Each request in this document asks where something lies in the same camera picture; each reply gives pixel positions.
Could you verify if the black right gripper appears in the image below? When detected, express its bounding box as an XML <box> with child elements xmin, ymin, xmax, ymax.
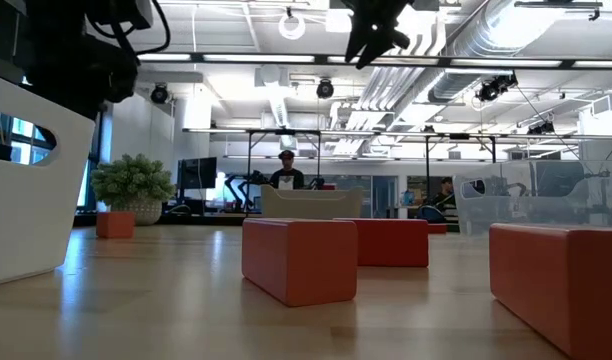
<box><xmin>344</xmin><ymin>0</ymin><xmax>442</xmax><ymax>70</ymax></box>

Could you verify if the black overhead light bar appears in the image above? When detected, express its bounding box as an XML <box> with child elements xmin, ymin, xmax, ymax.
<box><xmin>135</xmin><ymin>51</ymin><xmax>612</xmax><ymax>71</ymax></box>

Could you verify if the green plant in white pot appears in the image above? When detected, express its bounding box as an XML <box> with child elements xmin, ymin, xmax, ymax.
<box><xmin>90</xmin><ymin>153</ymin><xmax>177</xmax><ymax>226</ymax></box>

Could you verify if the white plastic bin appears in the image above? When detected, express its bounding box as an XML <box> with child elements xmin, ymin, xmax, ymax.
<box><xmin>0</xmin><ymin>72</ymin><xmax>96</xmax><ymax>289</ymax></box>

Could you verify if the black monitor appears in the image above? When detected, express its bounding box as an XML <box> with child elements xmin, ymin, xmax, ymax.
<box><xmin>177</xmin><ymin>156</ymin><xmax>218</xmax><ymax>190</ymax></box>

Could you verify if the small orange cube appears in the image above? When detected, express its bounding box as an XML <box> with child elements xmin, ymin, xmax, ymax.
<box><xmin>95</xmin><ymin>211</ymin><xmax>136</xmax><ymax>240</ymax></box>

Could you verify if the person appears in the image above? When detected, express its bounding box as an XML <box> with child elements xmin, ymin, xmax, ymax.
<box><xmin>268</xmin><ymin>149</ymin><xmax>306</xmax><ymax>190</ymax></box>
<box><xmin>432</xmin><ymin>176</ymin><xmax>460</xmax><ymax>225</ymax></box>

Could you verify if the grey plastic bin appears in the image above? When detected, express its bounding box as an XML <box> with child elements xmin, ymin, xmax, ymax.
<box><xmin>259</xmin><ymin>185</ymin><xmax>364</xmax><ymax>220</ymax></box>

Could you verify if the blue chair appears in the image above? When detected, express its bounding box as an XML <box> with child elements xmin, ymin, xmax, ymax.
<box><xmin>418</xmin><ymin>204</ymin><xmax>447</xmax><ymax>224</ymax></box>

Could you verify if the clear plastic bin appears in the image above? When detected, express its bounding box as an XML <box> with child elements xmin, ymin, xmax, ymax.
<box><xmin>453</xmin><ymin>158</ymin><xmax>612</xmax><ymax>236</ymax></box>

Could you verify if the orange rectangular block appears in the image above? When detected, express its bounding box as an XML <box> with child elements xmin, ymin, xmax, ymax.
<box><xmin>489</xmin><ymin>223</ymin><xmax>612</xmax><ymax>360</ymax></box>
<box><xmin>241</xmin><ymin>217</ymin><xmax>359</xmax><ymax>308</ymax></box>

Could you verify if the white hanging ring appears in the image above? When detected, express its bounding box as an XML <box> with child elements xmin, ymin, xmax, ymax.
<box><xmin>278</xmin><ymin>12</ymin><xmax>306</xmax><ymax>41</ymax></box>

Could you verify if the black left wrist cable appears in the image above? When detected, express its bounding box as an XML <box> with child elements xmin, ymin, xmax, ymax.
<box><xmin>85</xmin><ymin>0</ymin><xmax>172</xmax><ymax>57</ymax></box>

